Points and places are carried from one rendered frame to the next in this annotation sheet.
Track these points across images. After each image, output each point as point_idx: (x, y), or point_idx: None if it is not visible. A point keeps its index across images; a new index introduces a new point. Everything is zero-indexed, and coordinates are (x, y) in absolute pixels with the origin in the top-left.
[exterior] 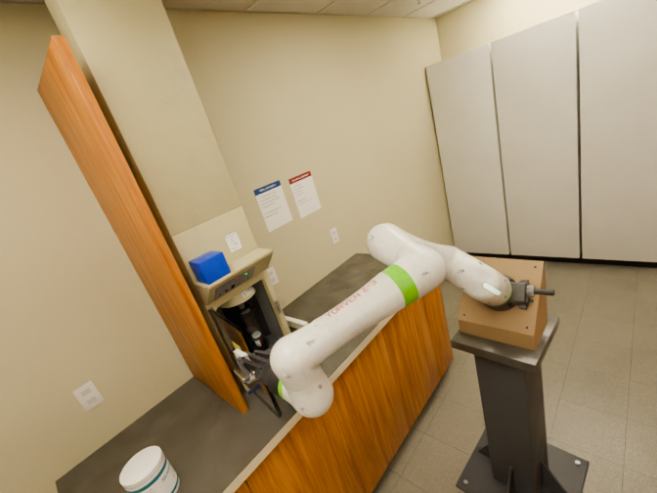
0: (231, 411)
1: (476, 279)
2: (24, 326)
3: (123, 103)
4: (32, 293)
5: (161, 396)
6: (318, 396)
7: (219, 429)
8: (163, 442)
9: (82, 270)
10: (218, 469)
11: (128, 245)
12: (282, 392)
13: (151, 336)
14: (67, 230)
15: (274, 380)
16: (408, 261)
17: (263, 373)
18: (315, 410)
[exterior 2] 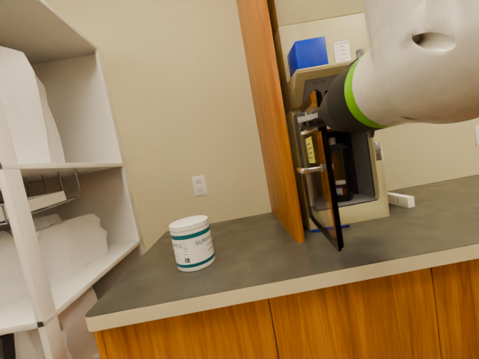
0: (286, 237)
1: None
2: (180, 118)
3: None
4: (189, 97)
5: (244, 216)
6: None
7: (268, 244)
8: (224, 236)
9: (220, 91)
10: (246, 269)
11: (250, 66)
12: (352, 78)
13: (249, 161)
14: (219, 59)
15: (342, 73)
16: None
17: (326, 93)
18: (473, 25)
